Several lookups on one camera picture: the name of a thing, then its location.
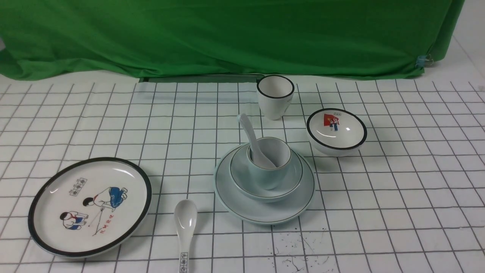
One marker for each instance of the pale green plate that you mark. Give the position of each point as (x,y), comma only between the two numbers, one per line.
(258,212)

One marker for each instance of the pale green cup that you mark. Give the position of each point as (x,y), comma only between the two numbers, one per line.
(279,153)

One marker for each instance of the blue binder clip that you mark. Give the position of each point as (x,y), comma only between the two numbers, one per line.
(424,61)

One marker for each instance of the green backdrop cloth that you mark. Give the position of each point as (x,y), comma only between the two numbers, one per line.
(357,39)

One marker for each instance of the black rimmed cartoon plate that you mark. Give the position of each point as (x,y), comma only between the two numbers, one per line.
(89,207)

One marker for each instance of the plain white ceramic spoon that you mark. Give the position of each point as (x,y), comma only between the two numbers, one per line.
(258,157)

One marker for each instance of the white cup black rim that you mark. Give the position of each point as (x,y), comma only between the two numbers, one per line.
(275,94)

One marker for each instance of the white spoon with writing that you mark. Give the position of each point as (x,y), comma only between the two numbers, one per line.
(185,217)

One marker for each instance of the small bowl with cartoon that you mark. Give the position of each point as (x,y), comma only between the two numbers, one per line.
(335,132)

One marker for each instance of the pale green bowl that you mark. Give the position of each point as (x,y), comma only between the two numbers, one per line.
(246,184)

